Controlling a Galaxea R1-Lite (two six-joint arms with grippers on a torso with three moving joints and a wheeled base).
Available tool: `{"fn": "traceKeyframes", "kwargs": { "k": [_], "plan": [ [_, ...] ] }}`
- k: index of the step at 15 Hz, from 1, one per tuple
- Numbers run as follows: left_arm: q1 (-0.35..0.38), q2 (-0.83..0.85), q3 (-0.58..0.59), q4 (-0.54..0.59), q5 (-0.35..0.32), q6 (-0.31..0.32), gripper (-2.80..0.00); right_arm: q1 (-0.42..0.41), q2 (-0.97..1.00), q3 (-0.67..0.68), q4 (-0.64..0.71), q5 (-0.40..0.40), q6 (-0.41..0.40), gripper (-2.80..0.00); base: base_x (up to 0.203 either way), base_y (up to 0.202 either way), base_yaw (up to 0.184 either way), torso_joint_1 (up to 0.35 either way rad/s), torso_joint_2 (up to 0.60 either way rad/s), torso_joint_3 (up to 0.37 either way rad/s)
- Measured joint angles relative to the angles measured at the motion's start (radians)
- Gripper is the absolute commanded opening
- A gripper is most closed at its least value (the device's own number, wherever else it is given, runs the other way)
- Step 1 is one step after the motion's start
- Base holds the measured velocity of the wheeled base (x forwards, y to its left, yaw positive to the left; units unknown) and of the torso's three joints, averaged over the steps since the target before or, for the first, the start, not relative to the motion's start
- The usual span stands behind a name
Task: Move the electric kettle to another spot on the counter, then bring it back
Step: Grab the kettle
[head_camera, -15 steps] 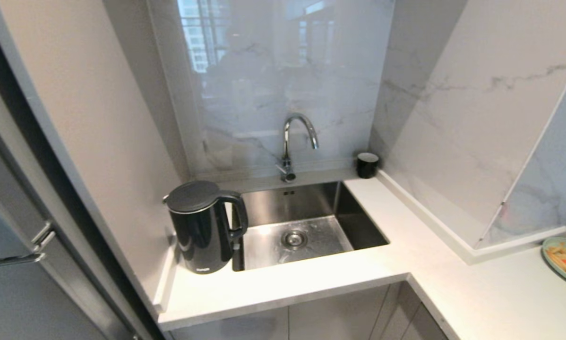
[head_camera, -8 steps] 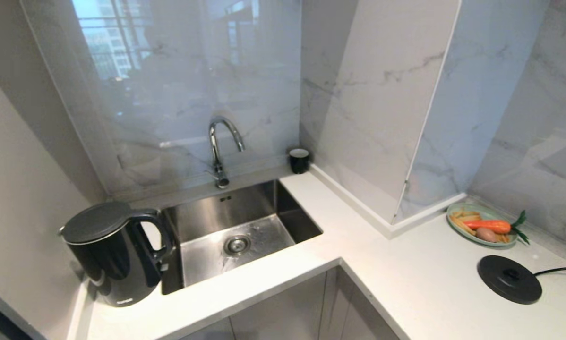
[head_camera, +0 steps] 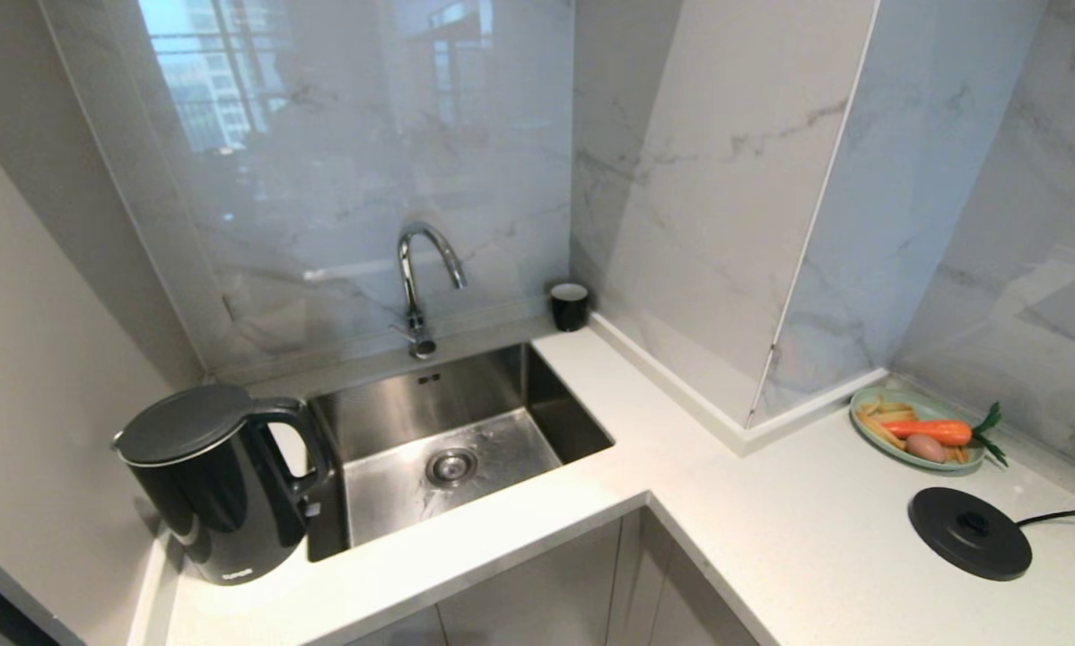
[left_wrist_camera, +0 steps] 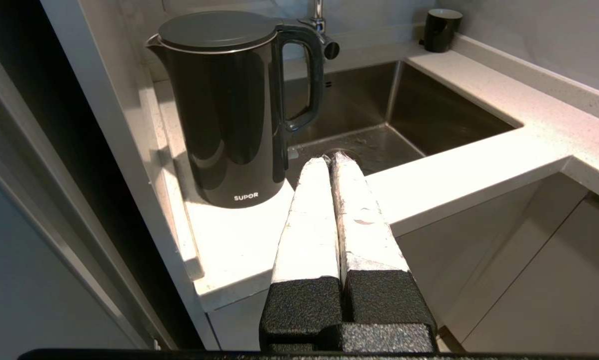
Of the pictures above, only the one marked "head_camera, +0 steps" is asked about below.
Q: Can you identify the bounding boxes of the black electric kettle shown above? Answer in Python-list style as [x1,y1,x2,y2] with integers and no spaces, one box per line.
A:
[112,385,332,586]

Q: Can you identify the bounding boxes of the black kettle base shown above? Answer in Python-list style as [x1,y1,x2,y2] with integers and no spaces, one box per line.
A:
[908,487,1034,581]

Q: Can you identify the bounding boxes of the black cup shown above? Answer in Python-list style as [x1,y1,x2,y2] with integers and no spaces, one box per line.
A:
[551,283,590,333]

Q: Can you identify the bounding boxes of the chrome faucet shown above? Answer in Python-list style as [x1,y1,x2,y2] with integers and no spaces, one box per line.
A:
[390,223,468,361]

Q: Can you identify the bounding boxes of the stainless steel sink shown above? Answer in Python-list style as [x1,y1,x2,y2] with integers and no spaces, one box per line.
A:
[306,341,615,563]

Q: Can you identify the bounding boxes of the sink drain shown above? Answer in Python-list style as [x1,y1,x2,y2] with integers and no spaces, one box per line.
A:
[425,448,479,487]

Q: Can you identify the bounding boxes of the grey cabinet door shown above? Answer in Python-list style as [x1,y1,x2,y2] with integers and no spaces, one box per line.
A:
[435,518,623,646]
[606,509,761,646]

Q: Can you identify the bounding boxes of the french fries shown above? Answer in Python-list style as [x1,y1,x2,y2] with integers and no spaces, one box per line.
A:
[855,396,918,450]

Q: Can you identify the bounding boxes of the green plate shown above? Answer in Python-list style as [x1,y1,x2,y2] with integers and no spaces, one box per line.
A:
[850,387,988,472]

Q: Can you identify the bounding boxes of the orange carrot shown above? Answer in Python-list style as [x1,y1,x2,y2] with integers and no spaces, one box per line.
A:
[883,402,1009,467]

